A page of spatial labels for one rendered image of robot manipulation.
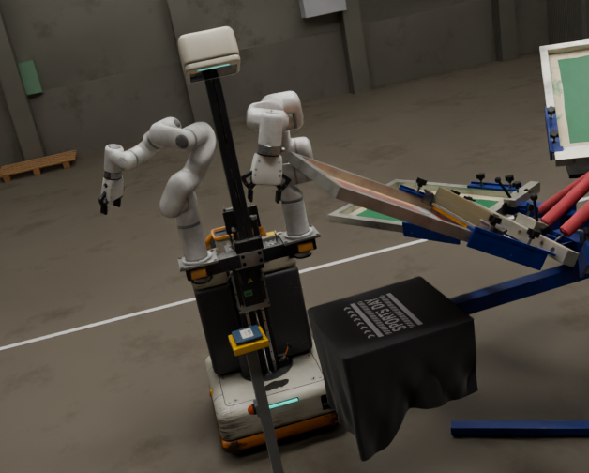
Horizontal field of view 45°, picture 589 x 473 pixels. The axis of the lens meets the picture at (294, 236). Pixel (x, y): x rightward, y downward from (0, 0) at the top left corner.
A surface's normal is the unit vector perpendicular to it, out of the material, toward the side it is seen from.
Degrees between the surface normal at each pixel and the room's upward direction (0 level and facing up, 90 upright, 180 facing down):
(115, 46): 90
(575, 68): 32
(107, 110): 90
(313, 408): 90
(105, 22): 90
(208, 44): 64
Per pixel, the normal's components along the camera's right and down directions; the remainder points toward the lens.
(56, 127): 0.22, 0.30
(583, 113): -0.28, -0.58
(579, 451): -0.18, -0.92
